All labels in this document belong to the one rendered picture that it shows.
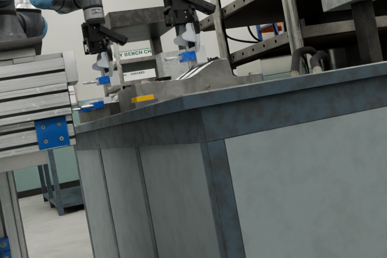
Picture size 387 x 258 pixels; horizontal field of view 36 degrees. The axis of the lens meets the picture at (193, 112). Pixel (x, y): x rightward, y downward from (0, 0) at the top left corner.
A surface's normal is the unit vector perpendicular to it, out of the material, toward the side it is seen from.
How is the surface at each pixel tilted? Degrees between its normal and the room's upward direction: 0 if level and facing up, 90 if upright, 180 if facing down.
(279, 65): 90
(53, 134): 90
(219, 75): 90
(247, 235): 90
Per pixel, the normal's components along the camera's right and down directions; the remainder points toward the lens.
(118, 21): 0.32, -0.07
